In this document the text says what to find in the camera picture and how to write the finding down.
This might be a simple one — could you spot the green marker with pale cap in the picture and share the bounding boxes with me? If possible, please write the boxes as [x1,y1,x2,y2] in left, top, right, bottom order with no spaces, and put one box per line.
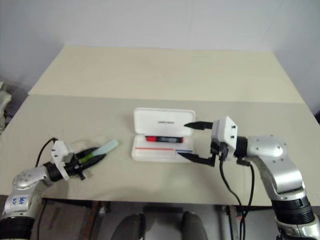
[80,139,121,163]

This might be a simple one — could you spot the red and black marker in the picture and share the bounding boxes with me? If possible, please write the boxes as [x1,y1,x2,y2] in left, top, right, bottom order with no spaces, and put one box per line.
[145,135,185,144]

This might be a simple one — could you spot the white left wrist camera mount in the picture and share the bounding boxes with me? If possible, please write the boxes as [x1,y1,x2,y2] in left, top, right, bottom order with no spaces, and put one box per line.
[50,140,76,182]

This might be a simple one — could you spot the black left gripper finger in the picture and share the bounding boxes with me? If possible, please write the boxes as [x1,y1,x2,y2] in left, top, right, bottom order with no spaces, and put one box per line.
[79,153,108,169]
[74,147,101,161]

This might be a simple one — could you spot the white hard pencil case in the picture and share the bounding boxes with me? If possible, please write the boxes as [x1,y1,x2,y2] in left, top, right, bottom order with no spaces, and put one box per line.
[130,107,198,164]

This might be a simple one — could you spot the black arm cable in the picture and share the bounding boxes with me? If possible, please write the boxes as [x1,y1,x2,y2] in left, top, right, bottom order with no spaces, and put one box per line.
[218,148,245,240]
[235,159,256,240]
[34,137,60,167]

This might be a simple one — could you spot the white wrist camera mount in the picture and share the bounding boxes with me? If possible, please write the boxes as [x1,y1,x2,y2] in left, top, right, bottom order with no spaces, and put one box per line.
[211,115,240,161]
[50,140,76,182]

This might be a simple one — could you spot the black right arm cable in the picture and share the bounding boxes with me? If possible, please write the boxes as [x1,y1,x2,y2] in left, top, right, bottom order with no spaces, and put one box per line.
[218,148,245,240]
[235,159,256,240]

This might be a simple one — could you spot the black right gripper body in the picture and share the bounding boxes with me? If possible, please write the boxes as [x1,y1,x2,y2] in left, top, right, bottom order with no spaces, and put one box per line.
[209,139,229,161]

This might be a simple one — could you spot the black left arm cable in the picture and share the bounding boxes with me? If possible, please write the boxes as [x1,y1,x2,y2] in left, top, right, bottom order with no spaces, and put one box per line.
[34,137,60,167]

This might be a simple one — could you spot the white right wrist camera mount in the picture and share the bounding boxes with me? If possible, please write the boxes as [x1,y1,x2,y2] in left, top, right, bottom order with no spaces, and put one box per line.
[211,115,240,161]

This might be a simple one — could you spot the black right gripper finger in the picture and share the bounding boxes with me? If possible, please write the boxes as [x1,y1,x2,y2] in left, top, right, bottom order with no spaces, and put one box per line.
[177,149,216,168]
[183,120,214,132]

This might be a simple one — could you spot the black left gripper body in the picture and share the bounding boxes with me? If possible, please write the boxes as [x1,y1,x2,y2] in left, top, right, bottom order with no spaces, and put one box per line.
[63,152,92,181]

